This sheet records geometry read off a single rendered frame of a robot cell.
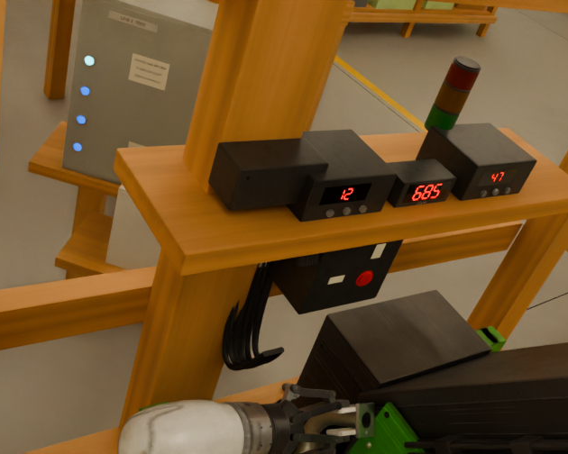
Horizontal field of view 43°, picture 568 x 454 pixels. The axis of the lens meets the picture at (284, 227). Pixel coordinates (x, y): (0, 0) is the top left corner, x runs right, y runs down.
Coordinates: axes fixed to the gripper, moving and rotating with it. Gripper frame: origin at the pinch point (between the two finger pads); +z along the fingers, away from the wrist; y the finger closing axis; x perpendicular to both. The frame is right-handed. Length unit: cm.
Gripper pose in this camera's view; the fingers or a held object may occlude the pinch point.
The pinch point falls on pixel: (347, 420)
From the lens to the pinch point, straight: 124.1
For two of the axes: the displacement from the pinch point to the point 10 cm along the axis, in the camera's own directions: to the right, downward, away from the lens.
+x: -6.9, 1.0, 7.2
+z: 7.2, 1.0, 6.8
